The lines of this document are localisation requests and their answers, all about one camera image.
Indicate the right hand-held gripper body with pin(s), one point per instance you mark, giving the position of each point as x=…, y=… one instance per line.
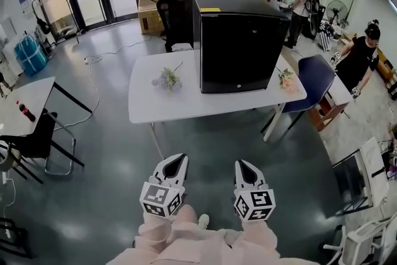
x=256, y=203

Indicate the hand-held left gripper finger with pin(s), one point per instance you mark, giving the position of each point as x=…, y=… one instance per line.
x=184, y=173
x=159, y=170

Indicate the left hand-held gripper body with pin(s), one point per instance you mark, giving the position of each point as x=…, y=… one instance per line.
x=159, y=200

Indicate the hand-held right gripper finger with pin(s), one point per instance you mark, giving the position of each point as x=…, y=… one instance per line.
x=262, y=180
x=237, y=177

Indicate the black mini fridge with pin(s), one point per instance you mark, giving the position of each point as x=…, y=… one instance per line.
x=235, y=49

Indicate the person's right forearm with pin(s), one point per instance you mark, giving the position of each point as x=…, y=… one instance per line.
x=259, y=236

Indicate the person's left forearm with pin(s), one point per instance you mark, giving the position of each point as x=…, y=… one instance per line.
x=153, y=229

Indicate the person's left white shoe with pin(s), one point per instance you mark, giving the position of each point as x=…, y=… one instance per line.
x=203, y=221

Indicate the person's pink clothing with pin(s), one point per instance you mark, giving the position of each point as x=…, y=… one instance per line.
x=192, y=242

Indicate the purple flower bunch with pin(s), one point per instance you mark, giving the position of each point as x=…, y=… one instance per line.
x=167, y=79

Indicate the pink flower bunch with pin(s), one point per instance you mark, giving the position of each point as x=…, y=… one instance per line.
x=288, y=82

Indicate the wooden low table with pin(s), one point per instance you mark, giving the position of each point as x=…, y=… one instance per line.
x=335, y=99

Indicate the white office chair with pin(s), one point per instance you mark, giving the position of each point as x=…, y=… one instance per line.
x=359, y=242

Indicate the white black-framed desk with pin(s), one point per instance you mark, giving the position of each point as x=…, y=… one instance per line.
x=373, y=164

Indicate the blue chair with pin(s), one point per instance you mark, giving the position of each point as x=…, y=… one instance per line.
x=316, y=77

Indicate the white tissue packet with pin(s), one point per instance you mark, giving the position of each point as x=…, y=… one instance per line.
x=181, y=47

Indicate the black folding chair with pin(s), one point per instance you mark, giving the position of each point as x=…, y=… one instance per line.
x=37, y=142

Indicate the white power strip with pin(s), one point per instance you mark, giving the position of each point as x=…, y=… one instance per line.
x=86, y=60
x=4, y=178

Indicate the cola bottle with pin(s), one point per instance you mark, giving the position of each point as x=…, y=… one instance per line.
x=26, y=111

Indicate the black floor stand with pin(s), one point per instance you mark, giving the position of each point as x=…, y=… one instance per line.
x=15, y=239

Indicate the large cardboard box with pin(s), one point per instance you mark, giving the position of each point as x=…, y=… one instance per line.
x=150, y=18

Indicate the beige chair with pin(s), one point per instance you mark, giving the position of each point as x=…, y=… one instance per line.
x=7, y=161

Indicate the black white striped bag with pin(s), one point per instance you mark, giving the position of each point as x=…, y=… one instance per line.
x=325, y=37

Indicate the white black-legged side table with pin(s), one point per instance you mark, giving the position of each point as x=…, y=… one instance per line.
x=21, y=93

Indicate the black mesh office chair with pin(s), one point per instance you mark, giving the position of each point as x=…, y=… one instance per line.
x=180, y=9

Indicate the blue wrapped bundle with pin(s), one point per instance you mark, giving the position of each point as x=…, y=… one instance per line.
x=30, y=54

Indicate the small black standing fan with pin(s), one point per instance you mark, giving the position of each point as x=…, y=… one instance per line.
x=336, y=10

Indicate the black clothes rack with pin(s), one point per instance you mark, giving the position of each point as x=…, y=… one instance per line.
x=43, y=25

